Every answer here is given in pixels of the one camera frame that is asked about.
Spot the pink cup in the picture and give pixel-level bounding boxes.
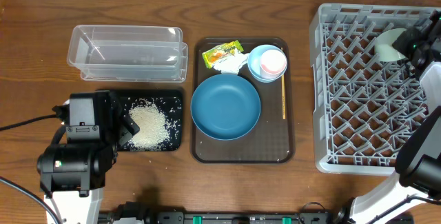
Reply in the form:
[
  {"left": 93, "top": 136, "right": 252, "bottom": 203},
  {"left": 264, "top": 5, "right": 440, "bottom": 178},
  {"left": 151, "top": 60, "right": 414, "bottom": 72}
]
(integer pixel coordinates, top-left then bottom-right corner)
[{"left": 260, "top": 50, "right": 287, "bottom": 79}]

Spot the crumpled white napkin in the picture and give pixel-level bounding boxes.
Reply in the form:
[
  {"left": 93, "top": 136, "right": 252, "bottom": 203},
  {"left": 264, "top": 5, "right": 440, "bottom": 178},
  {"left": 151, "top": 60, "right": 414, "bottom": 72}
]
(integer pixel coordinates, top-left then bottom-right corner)
[{"left": 213, "top": 53, "right": 249, "bottom": 74}]

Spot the black plastic tray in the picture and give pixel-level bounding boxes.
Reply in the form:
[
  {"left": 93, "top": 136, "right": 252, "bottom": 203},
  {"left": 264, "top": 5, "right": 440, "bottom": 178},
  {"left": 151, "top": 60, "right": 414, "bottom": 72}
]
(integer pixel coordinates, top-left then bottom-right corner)
[{"left": 114, "top": 90, "right": 183, "bottom": 152}]

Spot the grey dishwasher rack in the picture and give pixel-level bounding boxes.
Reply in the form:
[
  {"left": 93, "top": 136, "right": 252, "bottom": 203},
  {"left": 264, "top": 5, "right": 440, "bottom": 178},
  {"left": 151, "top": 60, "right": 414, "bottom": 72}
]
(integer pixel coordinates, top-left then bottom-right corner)
[{"left": 309, "top": 3, "right": 435, "bottom": 176}]

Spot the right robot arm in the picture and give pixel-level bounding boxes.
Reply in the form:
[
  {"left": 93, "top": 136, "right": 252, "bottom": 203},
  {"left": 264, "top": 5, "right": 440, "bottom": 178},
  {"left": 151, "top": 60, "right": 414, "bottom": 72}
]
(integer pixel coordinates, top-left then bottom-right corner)
[{"left": 334, "top": 11, "right": 440, "bottom": 223}]

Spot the light blue bowl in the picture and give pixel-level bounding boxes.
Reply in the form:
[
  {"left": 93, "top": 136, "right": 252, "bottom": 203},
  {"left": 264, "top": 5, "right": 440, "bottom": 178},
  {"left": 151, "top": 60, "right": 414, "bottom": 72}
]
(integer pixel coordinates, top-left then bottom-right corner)
[{"left": 247, "top": 44, "right": 287, "bottom": 83}]

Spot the clear plastic bin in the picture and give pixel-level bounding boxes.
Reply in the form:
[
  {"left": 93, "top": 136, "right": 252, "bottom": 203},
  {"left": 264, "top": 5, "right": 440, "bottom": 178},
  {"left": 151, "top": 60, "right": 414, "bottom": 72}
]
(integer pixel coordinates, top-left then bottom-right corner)
[{"left": 67, "top": 25, "right": 188, "bottom": 83}]

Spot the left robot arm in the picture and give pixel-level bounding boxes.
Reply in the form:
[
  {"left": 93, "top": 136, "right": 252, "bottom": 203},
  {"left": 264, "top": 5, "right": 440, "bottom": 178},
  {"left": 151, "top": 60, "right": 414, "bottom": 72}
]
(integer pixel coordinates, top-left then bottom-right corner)
[{"left": 37, "top": 90, "right": 140, "bottom": 223}]

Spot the wooden chopstick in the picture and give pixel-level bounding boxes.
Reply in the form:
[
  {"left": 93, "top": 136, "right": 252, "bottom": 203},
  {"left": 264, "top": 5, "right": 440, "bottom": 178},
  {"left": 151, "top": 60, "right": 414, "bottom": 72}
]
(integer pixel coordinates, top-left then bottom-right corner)
[{"left": 280, "top": 68, "right": 286, "bottom": 120}]

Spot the mint green bowl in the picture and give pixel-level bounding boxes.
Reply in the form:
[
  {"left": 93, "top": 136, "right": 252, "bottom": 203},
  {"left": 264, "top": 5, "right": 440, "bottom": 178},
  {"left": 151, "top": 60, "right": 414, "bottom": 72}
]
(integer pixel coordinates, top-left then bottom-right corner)
[{"left": 374, "top": 28, "right": 406, "bottom": 63}]

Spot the green yellow snack wrapper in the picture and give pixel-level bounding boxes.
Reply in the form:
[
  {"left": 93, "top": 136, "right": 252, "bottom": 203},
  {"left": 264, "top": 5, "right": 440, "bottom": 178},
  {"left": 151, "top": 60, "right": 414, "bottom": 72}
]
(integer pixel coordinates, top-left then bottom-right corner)
[{"left": 202, "top": 40, "right": 244, "bottom": 69}]

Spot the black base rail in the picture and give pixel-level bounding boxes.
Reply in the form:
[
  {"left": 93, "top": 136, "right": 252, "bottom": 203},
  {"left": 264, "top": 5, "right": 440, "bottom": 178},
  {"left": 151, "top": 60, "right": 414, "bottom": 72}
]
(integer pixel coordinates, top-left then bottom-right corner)
[{"left": 97, "top": 202, "right": 331, "bottom": 224}]

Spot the dark blue plate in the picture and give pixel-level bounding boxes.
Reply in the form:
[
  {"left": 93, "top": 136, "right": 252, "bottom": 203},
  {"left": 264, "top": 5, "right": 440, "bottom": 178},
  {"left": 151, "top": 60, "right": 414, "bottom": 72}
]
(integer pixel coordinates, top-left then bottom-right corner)
[{"left": 190, "top": 74, "right": 261, "bottom": 141}]

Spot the brown serving tray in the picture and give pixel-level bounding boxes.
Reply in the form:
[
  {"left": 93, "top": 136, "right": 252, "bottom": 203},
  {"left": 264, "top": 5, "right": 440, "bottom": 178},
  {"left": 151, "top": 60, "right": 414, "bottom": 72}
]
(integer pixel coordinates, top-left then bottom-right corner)
[{"left": 190, "top": 37, "right": 295, "bottom": 164}]

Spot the white rice pile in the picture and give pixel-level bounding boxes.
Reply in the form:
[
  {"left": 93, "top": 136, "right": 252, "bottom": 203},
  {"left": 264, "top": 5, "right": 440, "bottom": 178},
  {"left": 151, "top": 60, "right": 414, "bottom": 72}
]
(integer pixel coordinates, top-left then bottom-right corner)
[{"left": 127, "top": 96, "right": 182, "bottom": 152}]

